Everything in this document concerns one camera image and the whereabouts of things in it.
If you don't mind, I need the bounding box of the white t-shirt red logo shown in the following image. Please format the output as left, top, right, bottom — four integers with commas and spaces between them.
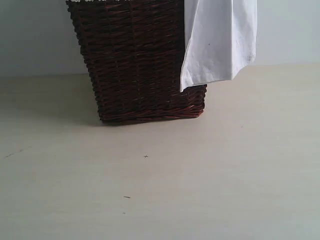
180, 0, 258, 91

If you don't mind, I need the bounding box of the dark brown wicker basket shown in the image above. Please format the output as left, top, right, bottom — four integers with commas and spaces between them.
66, 0, 207, 124

